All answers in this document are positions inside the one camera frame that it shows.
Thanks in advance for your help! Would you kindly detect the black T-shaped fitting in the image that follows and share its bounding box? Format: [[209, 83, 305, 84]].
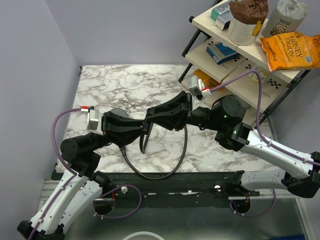
[[143, 121, 153, 133]]

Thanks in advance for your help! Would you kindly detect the orange snack bag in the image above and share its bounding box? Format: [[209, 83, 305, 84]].
[[193, 69, 221, 89]]

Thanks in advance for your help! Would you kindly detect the grey cylindrical canister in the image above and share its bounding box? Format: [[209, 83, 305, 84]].
[[262, 0, 309, 38]]

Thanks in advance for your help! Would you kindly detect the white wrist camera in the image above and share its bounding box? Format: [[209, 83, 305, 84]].
[[80, 105, 103, 135], [187, 75, 212, 108]]

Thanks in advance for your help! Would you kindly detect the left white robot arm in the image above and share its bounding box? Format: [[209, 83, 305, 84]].
[[27, 108, 142, 240]]

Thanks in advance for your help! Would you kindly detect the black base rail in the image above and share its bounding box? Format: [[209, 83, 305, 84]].
[[90, 170, 260, 209]]

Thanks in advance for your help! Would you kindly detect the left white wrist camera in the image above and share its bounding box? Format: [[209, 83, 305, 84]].
[[80, 105, 103, 135]]

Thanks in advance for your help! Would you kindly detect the orange honey dijon bag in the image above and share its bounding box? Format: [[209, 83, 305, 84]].
[[260, 31, 320, 71]]

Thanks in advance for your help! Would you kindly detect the silver small box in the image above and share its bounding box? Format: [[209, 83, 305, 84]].
[[215, 12, 231, 31]]

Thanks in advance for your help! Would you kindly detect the white cup brown lid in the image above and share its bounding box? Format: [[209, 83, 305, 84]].
[[227, 0, 269, 46]]

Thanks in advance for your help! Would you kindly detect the grey shower head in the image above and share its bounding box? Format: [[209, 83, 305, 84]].
[[110, 108, 129, 118]]

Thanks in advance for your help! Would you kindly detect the teal small box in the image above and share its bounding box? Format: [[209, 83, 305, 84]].
[[210, 0, 231, 21]]

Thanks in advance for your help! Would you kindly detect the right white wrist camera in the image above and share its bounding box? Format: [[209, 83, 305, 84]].
[[187, 75, 212, 108]]

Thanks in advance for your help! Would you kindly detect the cream three-tier shelf rack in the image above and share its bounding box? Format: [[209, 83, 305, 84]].
[[178, 0, 320, 126]]

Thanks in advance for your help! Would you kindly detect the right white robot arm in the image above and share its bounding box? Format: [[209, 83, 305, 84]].
[[145, 91, 320, 198]]

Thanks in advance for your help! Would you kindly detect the blue box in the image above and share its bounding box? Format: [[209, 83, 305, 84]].
[[206, 42, 240, 65]]

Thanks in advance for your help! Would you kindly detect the white round rim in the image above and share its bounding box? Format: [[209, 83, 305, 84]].
[[122, 231, 165, 240]]

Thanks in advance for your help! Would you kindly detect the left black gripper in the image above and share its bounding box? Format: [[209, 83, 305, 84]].
[[85, 110, 149, 153]]

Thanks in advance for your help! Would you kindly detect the yellow clip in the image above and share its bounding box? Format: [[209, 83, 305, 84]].
[[252, 20, 263, 37]]

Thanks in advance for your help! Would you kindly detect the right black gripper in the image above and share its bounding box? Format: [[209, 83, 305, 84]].
[[145, 91, 222, 133]]

